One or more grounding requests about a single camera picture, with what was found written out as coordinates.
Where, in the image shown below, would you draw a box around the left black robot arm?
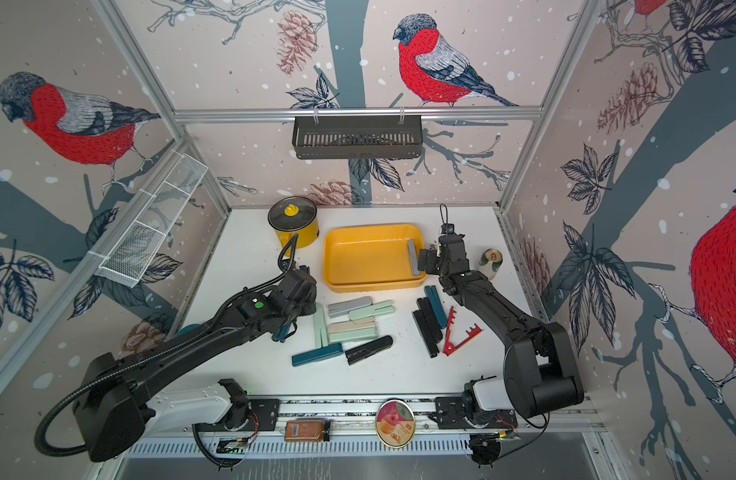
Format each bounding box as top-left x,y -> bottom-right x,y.
34,269 -> 317,462

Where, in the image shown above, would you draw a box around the small brown box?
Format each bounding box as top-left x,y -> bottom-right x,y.
284,418 -> 332,443

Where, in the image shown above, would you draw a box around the red plastic tool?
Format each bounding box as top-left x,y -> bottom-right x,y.
442,307 -> 483,357

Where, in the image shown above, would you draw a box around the mint green pliers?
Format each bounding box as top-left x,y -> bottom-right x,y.
348,300 -> 395,321
329,327 -> 379,344
313,303 -> 329,349

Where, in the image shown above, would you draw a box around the yellow pot with dark lid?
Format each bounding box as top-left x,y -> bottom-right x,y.
267,196 -> 320,248

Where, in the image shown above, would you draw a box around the white mesh wall basket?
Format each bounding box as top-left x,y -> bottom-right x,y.
95,151 -> 208,288

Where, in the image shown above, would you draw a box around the black pliers bottom centre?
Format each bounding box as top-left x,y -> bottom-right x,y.
345,335 -> 394,365

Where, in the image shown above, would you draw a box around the black hanging wire basket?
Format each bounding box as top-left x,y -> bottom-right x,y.
292,115 -> 423,160

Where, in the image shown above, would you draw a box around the black pliers right pair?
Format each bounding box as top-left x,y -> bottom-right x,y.
412,310 -> 439,358

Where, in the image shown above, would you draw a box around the yellow plastic storage box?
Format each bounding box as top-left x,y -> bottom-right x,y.
323,224 -> 427,293

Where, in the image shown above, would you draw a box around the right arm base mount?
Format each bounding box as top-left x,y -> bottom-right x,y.
428,394 -> 518,430

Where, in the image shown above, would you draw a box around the beige pruning pliers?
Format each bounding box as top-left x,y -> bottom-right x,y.
328,317 -> 376,335

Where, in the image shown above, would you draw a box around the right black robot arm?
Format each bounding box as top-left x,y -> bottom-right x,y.
418,223 -> 585,418

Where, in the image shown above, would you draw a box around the round pink tin lid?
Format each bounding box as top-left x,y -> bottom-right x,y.
375,399 -> 416,449

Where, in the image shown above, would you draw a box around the dark teal pliers bottom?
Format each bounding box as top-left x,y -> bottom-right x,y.
291,343 -> 344,367

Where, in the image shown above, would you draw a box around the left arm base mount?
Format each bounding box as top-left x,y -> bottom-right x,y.
195,378 -> 281,433

